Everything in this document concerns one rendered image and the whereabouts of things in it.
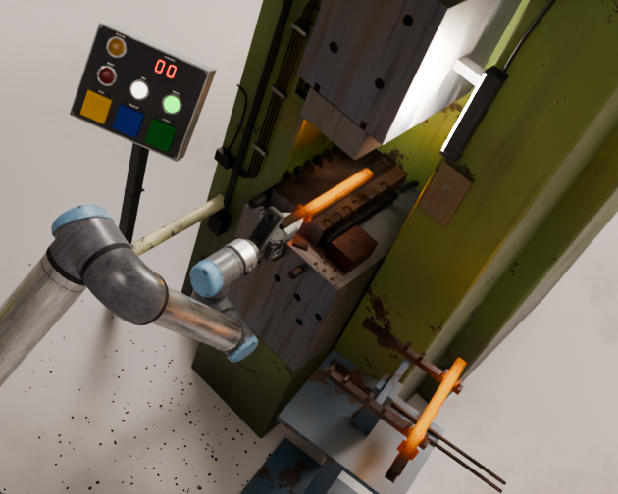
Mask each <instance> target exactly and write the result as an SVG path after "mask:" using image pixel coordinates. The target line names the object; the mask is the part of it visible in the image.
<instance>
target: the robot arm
mask: <svg viewBox="0 0 618 494"><path fill-rule="evenodd" d="M289 214H291V213H281V212H280V211H278V210H277V209H276V208H275V207H270V208H269V209H268V210H267V212H266V213H265V215H264V216H263V218H262V219H261V220H260V221H259V223H258V224H257V226H256V227H255V229H254V230H253V232H252V233H251V235H250V236H249V238H248V239H236V240H235V241H233V242H231V243H230V244H228V245H226V246H225V247H224V248H222V249H221V250H219V251H218V252H216V253H214V254H213V255H211V256H209V257H208V258H206V259H205V260H202V261H200V262H198V263H197V264H196V265H195V266H194V267H193V268H192V269H191V271H190V282H191V285H192V287H193V290H192V294H191V296H190V297H188V296H186V295H184V294H182V293H180V292H178V291H176V290H174V289H172V288H170V287H168V284H167V282H166V280H165V279H164V278H163V277H162V276H161V275H159V274H158V273H156V272H154V271H153V270H151V269H150V268H149V267H147V266H146V265H145V264H144V263H143V262H142V261H141V260H140V259H139V257H138V256H137V255H136V254H135V252H134V251H133V250H132V248H131V247H130V245H129V243H128V242H127V240H126V239H125V237H124V236H123V235H122V233H121V232H120V230H119V229H118V227H117V226H116V224H115V221H114V220H113V218H111V217H110V216H109V215H108V213H107V212H106V211H105V210H104V209H103V208H102V207H100V206H97V205H92V204H86V205H80V206H77V207H73V208H71V209H69V210H67V211H66V212H64V213H62V214H61V215H60V216H59V217H58V218H57V219H56V220H54V221H53V223H52V226H51V229H52V230H51V231H52V235H53V237H54V238H55V240H54V241H53V242H52V243H51V245H50V246H49V247H48V248H47V249H46V252H45V254H44V255H43V256H42V257H41V259H40V260H39V261H38V262H37V263H36V265H35V266H34V267H33V268H32V269H31V271H30V272H29V273H28V274H27V275H26V277H25V278H24V279H23V280H22V281H21V283H20V284H19V285H18V286H17V287H16V289H15V290H14V291H13V292H12V293H11V295H10V296H9V297H8V298H7V299H6V301H5V302H4V303H3V304H2V305H1V307H0V387H1V385H2V384H3V383H4V382H5V381H6V380H7V379H8V377H9V376H10V375H11V374H12V373H13V372H14V371H15V369H16V368H17V367H18V366H19V365H20V364H21V363H22V361H23V360H24V359H25V358H26V357H27V356H28V354H29V353H30V352H31V351H32V350H33V349H34V348H35V346H36V345H37V344H38V343H39V342H40V341H41V340H42V338H43V337H44V336H45V335H46V334H47V333H48V332H49V330H50V329H51V328H52V327H53V326H54V325H55V324H56V322H57V321H58V320H59V319H60V318H61V317H62V316H63V314H64V313H65V312H66V311H67V310H68V309H69V308H70V306H71V305H72V304H73V303H74V302H75V301H76V300H77V298H78V297H79V296H80V295H81V294H82V293H83V291H84V290H85V289H86V288H88V289H89V291H90V292H91V293H92V294H93V295H94V296H95V297H96V298H97V300H99V301H100V302H101V303H102V304H103V305H104V306H105V307H106V308H107V309H108V310H109V311H111V312H112V313H113V314H114V315H116V316H117V317H119V318H120V319H122V320H123V321H126V322H129V323H131V324H134V325H148V324H150V323H153V324H156V325H158V326H161V327H164V328H166V329H168V330H171V331H173V332H176V333H179V334H181V335H184V336H186V337H189V338H192V339H194V340H197V341H200V342H202V343H205V344H208V345H210V346H213V347H215V348H216V349H218V350H221V351H224V352H225V354H226V355H227V358H228V359H230V361H231V362H238V361H240V360H242V359H244V358H245V357H247V356H248V355H249V354H250V353H251V352H253V351H254V349H255V348H256V347H257V345H258V339H257V338H256V336H255V334H254V333H253V332H252V331H251V329H250V328H249V327H248V325H247V324H246V322H245V321H244V320H243V318H242V317H241V316H240V314H239V313H238V311H237V310H236V309H235V307H234V306H233V305H232V303H231V301H230V300H229V299H228V297H227V294H228V291H229V288H230V285H231V284H232V283H233V282H234V281H236V280H237V279H239V278H240V277H242V276H243V275H245V274H246V273H247V272H252V269H254V268H255V267H256V265H257V262H258V261H259V259H260V258H261V259H264V260H265V261H266V262H269V261H270V260H272V259H273V258H275V257H276V256H278V254H279V253H280V252H281V250H282V248H283V244H284V243H288V242H289V241H291V240H292V239H293V237H294V235H295V233H296V232H297V231H298V229H299V228H300V227H301V225H302V222H303V218H302V219H300V220H299V221H297V222H295V223H293V224H292V225H290V226H289V227H287V228H285V229H284V230H280V229H279V226H280V224H281V222H282V221H283V219H284V217H286V216H288V215H289ZM276 254H277V255H276ZM273 256H274V257H273ZM266 258H267V259H266ZM261 259H260V260H261Z"/></svg>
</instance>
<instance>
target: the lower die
mask: <svg viewBox="0 0 618 494"><path fill-rule="evenodd" d="M339 152H340V151H338V152H336V153H334V158H333V160H332V162H331V163H330V158H331V156H329V157H328V158H327V159H325V160H324V165H323V167H322V168H320V165H321V163H322V162H320V163H318V164H316V165H315V166H314V167H315V169H314V171H313V173H310V172H311V170H312V167H311V168H309V169H308V170H306V171H304V172H305V174H304V177H303V179H301V175H302V173H300V174H298V175H297V176H295V177H294V183H293V185H291V184H290V183H291V180H292V178H291V179H290V180H288V181H286V182H284V183H283V184H281V185H279V186H277V187H276V188H274V189H273V190H272V193H271V196H270V199H269V201H268V205H269V206H270V207H275V208H276V209H277V210H278V211H280V212H281V213H292V212H294V211H295V210H296V207H297V206H298V205H299V204H301V205H302V206H305V205H307V204H308V203H310V202H311V201H313V200H315V199H316V198H318V197H320V196H321V195H323V194H324V193H326V192H328V191H329V190H331V189H332V188H334V187H336V186H337V185H339V184H341V183H342V182H344V181H345V180H347V179H349V178H350V177H352V176H353V175H355V174H357V173H359V172H361V171H362V170H364V169H365V168H367V167H369V166H370V165H372V164H374V163H375V162H376V161H377V160H379V159H381V158H382V157H385V158H386V159H387V160H388V161H390V162H391V164H390V165H389V166H387V167H385V168H384V169H382V170H381V171H379V172H378V173H375V174H374V175H372V176H371V177H369V178H368V179H366V180H364V181H363V182H361V183H360V184H358V185H357V186H355V187H353V188H352V189H350V190H349V191H347V192H345V193H344V194H342V195H341V196H339V197H338V198H336V199H334V200H333V201H332V202H331V203H329V204H328V205H326V206H324V207H323V208H321V209H320V210H318V211H317V212H315V213H313V214H312V215H311V217H310V219H309V222H307V223H304V222H302V225H301V227H300V228H299V229H298V232H299V233H300V234H301V235H302V236H303V237H304V238H305V239H306V240H307V241H310V243H311V244H312V245H313V246H314V247H315V248H316V247H317V246H319V245H320V244H321V243H320V239H321V238H322V237H323V236H325V235H326V234H328V233H329V231H330V230H331V228H332V224H331V223H330V222H329V221H326V222H323V220H324V219H325V218H329V219H331V220H332V221H333V222H334V224H335V228H337V227H338V226H339V224H340V222H341V216H340V215H339V214H336V215H335V216H334V212H336V211H338V212H341V213H342V214H343V216H344V222H346V221H347V220H348V219H349V217H350V215H351V211H350V210H349V209H348V208H345V209H342V208H343V206H345V205H349V206H350V207H351V208H352V209H353V211H354V215H353V216H355V215H356V214H357V213H358V212H359V210H360V208H361V205H360V204H359V202H357V201H356V202H355V203H352V201H353V200H354V199H359V200H360V201H361V202H362V203H363V210H364V209H365V208H366V207H367V206H368V205H369V203H370V198H369V197H368V196H367V195H365V196H364V197H362V194H363V193H365V192H366V193H369V194H370V195H371V196H372V198H373V203H374V202H375V201H376V200H377V199H378V197H379V192H378V190H376V189H374V190H373V191H371V188H372V187H378V188H379V189H380V190H381V192H382V197H383V196H384V195H385V194H386V192H387V186H386V185H385V184H384V183H383V184H382V185H380V182H382V181H386V182H387V183H388V184H389V186H390V191H391V190H394V191H395V190H396V189H397V190H398V189H399V188H401V186H402V184H403V182H404V181H405V179H406V177H407V176H408V173H406V172H405V171H404V170H403V169H401V168H400V167H399V166H397V162H396V161H395V160H394V159H392V158H391V157H390V156H389V155H388V154H386V153H381V152H380V151H379V150H378V149H377V148H375V149H374V150H372V151H370V152H369V153H367V154H365V155H364V156H362V157H360V158H359V159H357V160H353V159H352V158H351V157H350V156H349V155H347V154H346V153H345V152H344V151H343V150H342V154H341V157H339V156H338V155H339ZM382 197H381V198H382ZM373 203H372V204H373ZM335 228H334V229H335Z"/></svg>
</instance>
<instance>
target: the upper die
mask: <svg viewBox="0 0 618 494"><path fill-rule="evenodd" d="M320 87H321V86H318V87H316V88H313V87H312V86H310V88H309V91H308V94H307V97H306V99H305V102H304V105H303V108H302V110H301V113H300V115H301V116H302V117H304V118H305V119H306V120H307V121H308V122H310V123H311V124H312V125H313V126H314V127H316V128H317V129H319V130H320V131H321V132H322V133H323V134H324V135H325V136H326V137H327V138H329V139H330V140H331V141H332V142H333V143H334V144H336V145H337V146H338V147H339V148H340V149H342V150H343V151H344V152H345V153H346V154H347V155H349V156H350V157H351V158H352V159H353V160H357V159H359V158H360V157H362V156H364V155H365V154H367V153H369V152H370V151H372V150H374V149H375V148H377V147H379V146H380V145H382V144H381V143H379V142H378V141H377V140H376V139H375V138H373V137H372V136H371V135H370V134H369V133H367V132H366V131H365V128H366V126H367V125H366V124H365V123H364V124H362V125H360V126H359V125H358V124H356V123H355V122H354V121H353V120H351V119H350V118H349V117H348V116H347V115H345V114H344V113H343V112H342V111H341V110H339V109H338V108H337V107H336V106H335V105H333V104H332V103H331V102H330V101H328V100H327V99H326V98H325V97H324V96H322V95H321V94H320V93H319V90H320Z"/></svg>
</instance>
